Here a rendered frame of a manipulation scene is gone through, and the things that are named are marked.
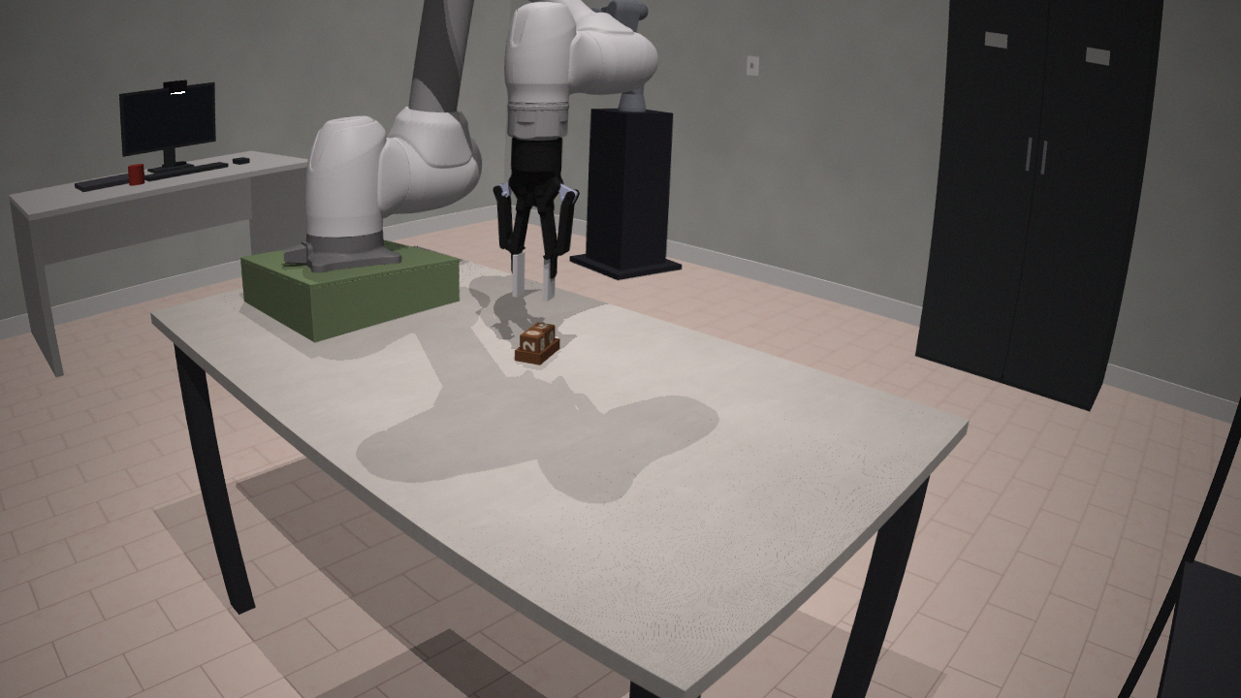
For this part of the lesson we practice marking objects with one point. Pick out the brown rectangular tray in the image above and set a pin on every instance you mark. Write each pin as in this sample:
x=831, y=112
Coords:
x=535, y=358

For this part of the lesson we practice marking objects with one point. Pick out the brown cube with white number 2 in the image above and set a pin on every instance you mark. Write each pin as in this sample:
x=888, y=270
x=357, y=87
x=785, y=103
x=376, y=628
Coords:
x=533, y=341

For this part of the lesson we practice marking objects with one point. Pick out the brown wooden cube with white digits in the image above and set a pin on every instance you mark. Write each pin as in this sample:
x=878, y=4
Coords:
x=549, y=329

